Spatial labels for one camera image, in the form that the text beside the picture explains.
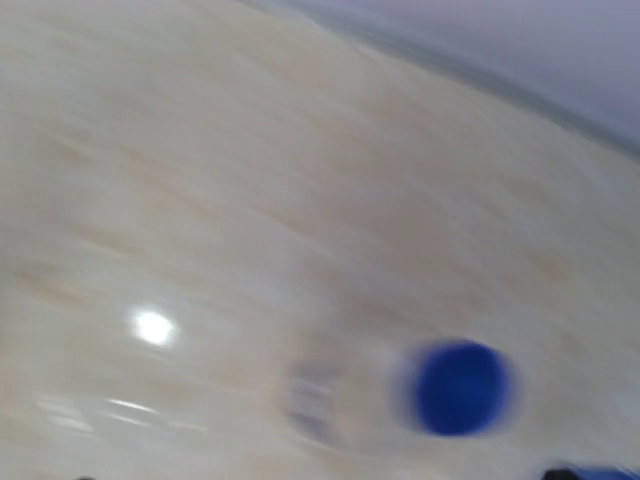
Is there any Pepsi bottle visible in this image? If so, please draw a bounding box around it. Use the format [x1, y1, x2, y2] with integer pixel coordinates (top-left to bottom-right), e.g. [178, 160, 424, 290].
[283, 337, 519, 456]

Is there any blue label water bottle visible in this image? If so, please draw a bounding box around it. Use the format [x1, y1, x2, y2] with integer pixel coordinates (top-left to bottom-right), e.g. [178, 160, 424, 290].
[541, 466, 640, 480]

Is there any blue Pepsi bottle cap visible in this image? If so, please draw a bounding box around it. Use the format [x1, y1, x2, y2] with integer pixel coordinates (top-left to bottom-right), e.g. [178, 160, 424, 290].
[395, 338, 519, 438]

